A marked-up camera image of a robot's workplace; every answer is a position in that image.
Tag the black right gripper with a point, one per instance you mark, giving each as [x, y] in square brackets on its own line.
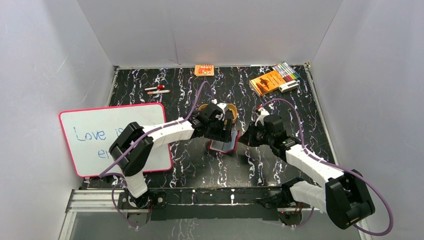
[249, 135]

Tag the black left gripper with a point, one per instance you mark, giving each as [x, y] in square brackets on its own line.
[220, 131]

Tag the red leather card holder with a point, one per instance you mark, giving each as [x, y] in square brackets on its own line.
[225, 147]

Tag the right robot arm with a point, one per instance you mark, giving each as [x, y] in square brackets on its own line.
[341, 195]

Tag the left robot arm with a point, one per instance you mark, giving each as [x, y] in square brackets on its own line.
[132, 148]

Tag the tan oval tray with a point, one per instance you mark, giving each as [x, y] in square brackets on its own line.
[231, 107]

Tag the orange yellow book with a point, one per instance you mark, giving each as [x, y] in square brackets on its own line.
[266, 83]

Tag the white stapler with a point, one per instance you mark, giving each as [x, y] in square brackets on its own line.
[288, 86]

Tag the pack of coloured markers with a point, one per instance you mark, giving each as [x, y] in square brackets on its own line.
[286, 71]

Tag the small orange spiral notepad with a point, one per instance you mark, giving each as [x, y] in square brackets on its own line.
[204, 70]

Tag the orange capped white marker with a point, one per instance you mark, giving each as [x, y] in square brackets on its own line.
[158, 92]

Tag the red capped white marker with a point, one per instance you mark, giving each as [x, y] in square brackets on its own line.
[156, 88]

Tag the pink framed whiteboard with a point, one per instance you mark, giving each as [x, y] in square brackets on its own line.
[89, 133]

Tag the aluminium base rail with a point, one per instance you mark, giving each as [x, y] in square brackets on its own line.
[161, 204]

